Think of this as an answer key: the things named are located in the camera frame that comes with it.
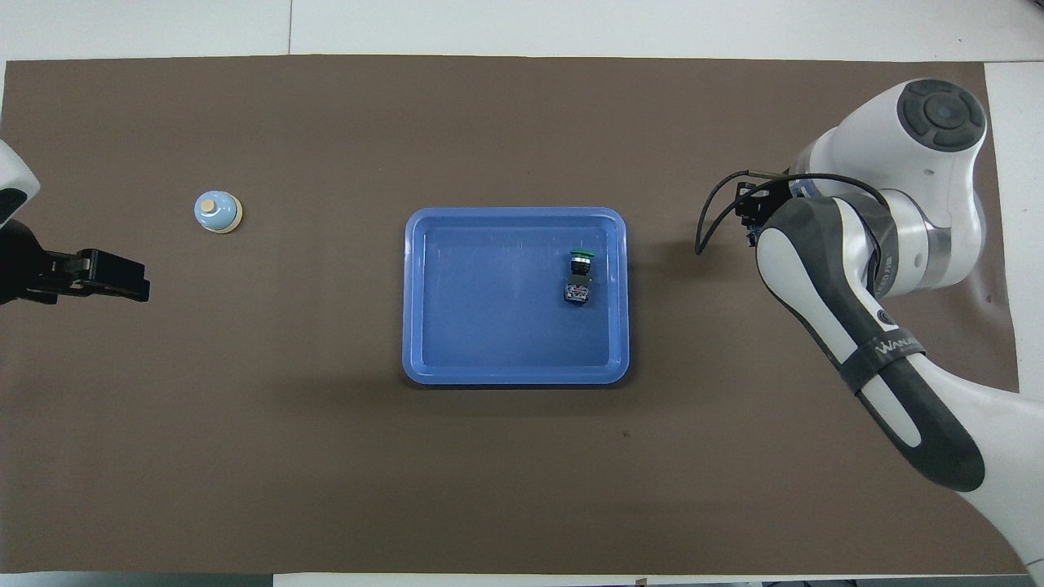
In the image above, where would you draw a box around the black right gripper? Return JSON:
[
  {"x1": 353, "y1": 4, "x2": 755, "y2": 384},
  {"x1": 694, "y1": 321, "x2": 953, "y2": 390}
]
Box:
[{"x1": 736, "y1": 181, "x2": 790, "y2": 244}]

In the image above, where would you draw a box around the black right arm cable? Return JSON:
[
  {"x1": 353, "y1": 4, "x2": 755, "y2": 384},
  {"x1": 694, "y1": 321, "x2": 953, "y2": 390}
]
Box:
[{"x1": 695, "y1": 169, "x2": 891, "y2": 256}]

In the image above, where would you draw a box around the light blue desk bell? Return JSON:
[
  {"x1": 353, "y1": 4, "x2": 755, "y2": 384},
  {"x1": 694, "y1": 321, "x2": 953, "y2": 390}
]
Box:
[{"x1": 194, "y1": 190, "x2": 244, "y2": 234}]

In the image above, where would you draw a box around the brown table mat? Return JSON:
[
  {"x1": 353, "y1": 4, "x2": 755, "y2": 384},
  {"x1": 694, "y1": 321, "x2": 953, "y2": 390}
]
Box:
[{"x1": 0, "y1": 55, "x2": 1020, "y2": 576}]

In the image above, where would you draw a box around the green push button switch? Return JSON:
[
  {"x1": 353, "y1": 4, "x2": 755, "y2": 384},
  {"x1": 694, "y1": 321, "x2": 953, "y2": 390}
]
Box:
[{"x1": 563, "y1": 246, "x2": 598, "y2": 307}]

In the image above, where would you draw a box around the blue plastic tray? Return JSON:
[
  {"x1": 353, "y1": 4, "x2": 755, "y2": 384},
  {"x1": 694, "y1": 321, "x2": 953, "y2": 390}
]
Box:
[{"x1": 402, "y1": 207, "x2": 630, "y2": 386}]

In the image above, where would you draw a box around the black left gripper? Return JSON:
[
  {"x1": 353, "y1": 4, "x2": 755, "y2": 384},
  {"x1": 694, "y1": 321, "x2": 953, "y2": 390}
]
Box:
[{"x1": 0, "y1": 220, "x2": 152, "y2": 307}]

